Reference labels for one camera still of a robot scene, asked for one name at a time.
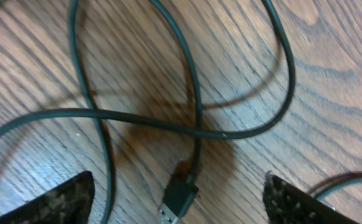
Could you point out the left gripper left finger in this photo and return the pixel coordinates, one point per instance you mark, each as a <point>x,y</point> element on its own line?
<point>67,203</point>

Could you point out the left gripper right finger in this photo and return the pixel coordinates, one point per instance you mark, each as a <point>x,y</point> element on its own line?
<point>286,204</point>

